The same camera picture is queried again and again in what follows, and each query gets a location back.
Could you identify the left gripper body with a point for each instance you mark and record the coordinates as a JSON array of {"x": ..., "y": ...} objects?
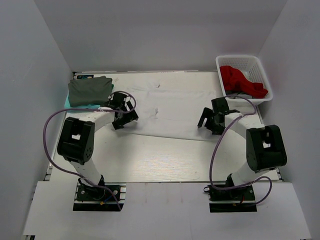
[{"x": 124, "y": 114}]

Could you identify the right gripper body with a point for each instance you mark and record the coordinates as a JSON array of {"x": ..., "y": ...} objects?
[{"x": 218, "y": 127}]

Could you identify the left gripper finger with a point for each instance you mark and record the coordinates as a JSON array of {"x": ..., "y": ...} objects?
[
  {"x": 132, "y": 115},
  {"x": 119, "y": 123}
]

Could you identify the white t-shirt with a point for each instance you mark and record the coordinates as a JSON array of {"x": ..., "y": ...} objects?
[{"x": 169, "y": 113}]

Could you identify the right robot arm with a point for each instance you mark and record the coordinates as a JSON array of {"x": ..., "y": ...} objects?
[{"x": 265, "y": 150}]

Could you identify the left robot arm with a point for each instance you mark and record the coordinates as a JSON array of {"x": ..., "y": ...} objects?
[{"x": 76, "y": 141}]

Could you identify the red t-shirt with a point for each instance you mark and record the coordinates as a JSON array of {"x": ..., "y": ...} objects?
[{"x": 235, "y": 81}]

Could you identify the grey folded t-shirt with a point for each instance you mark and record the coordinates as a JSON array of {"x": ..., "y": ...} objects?
[{"x": 95, "y": 79}]

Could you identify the blue sticker label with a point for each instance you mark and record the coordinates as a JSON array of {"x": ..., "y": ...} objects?
[{"x": 86, "y": 76}]

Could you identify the teal folded t-shirt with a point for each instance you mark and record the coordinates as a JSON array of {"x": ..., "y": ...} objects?
[{"x": 67, "y": 103}]

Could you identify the white plastic basket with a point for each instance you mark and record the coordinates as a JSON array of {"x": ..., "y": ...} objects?
[{"x": 252, "y": 69}]

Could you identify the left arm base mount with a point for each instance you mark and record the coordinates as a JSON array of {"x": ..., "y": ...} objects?
[{"x": 87, "y": 200}]

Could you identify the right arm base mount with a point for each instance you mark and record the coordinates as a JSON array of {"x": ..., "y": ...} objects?
[{"x": 240, "y": 200}]

